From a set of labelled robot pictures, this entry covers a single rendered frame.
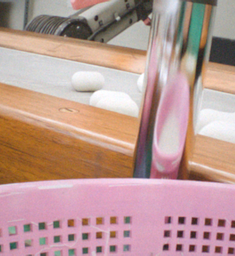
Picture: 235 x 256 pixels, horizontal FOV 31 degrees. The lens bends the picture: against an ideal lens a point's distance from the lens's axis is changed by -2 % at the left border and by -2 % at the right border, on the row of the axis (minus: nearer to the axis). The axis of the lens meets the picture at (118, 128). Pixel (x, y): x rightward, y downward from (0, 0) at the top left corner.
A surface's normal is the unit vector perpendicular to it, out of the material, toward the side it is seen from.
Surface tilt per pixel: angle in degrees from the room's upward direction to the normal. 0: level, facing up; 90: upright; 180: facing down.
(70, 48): 45
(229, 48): 86
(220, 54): 86
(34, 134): 90
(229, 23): 92
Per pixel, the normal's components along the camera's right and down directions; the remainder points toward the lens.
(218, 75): -0.29, -0.56
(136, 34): -0.50, 0.17
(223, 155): 0.12, -0.96
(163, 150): -0.09, 0.26
